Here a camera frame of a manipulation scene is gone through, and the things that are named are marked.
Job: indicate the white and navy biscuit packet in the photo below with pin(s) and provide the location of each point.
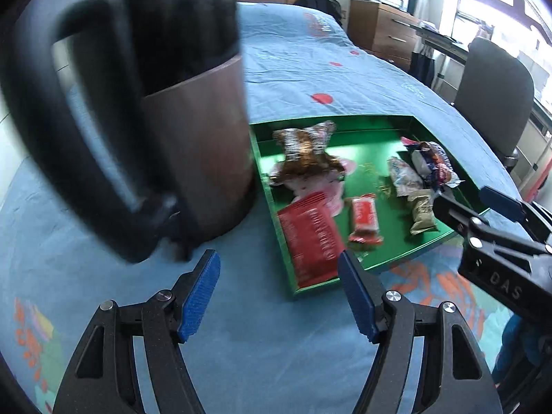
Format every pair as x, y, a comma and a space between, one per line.
435, 164

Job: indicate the dark blue bag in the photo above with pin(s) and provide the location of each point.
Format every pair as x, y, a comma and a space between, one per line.
422, 69

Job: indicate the window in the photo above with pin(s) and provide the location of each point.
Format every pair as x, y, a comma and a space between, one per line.
487, 8

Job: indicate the grey office chair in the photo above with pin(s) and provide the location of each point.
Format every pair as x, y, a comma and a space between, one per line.
491, 86

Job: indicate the black backpack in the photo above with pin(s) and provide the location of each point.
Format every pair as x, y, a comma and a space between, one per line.
319, 4

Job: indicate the beige candy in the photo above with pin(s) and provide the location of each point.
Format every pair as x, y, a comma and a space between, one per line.
420, 213

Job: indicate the desk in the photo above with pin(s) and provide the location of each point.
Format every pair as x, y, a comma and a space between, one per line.
444, 45

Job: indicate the green tray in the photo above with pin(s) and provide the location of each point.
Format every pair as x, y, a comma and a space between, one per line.
375, 155

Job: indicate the clear candy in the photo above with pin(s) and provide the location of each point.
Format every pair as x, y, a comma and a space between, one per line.
403, 177

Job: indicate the black and bronze electric kettle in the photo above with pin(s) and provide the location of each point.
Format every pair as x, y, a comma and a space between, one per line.
194, 138

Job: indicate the small red candy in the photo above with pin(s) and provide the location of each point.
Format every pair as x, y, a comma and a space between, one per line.
364, 218

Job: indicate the brown chocolate snack packet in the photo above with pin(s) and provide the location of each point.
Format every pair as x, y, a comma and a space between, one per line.
302, 146

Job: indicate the pink cartoon character packet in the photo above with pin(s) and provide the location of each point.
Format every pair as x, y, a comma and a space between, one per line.
327, 189

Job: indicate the person's right forearm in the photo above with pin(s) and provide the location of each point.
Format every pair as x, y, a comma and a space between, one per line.
517, 340

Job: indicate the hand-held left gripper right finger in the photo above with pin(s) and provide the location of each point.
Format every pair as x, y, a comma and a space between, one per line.
358, 302

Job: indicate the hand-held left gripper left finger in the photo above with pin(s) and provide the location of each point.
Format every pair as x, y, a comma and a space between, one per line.
198, 302

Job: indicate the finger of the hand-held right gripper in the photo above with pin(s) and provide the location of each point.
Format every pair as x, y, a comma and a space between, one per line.
457, 215
500, 202

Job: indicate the red rectangular snack packet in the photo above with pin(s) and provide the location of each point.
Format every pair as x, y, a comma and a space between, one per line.
308, 241

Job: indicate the wooden dresser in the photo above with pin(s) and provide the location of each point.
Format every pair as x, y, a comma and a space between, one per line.
379, 30

